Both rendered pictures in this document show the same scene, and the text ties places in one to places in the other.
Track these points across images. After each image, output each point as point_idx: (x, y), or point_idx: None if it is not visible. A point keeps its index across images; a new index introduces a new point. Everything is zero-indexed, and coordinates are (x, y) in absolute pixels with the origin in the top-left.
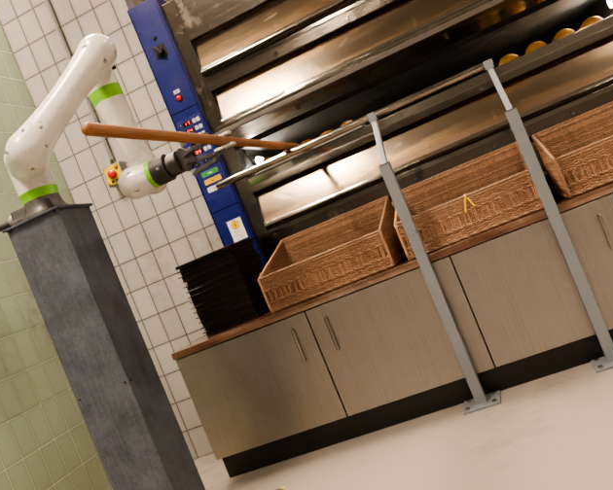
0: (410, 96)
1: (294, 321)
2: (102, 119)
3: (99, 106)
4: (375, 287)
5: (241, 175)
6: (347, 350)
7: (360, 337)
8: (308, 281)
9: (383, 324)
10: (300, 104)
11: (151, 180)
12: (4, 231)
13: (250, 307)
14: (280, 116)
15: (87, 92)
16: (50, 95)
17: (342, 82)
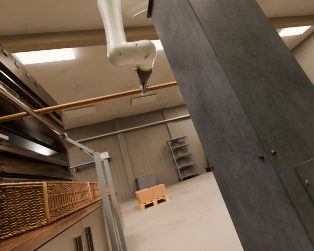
0: (72, 139)
1: (77, 228)
2: (114, 2)
3: (119, 2)
4: (95, 211)
5: (17, 100)
6: None
7: (95, 249)
8: (68, 199)
9: (99, 238)
10: None
11: (153, 65)
12: None
13: None
14: None
15: (146, 8)
16: None
17: (19, 112)
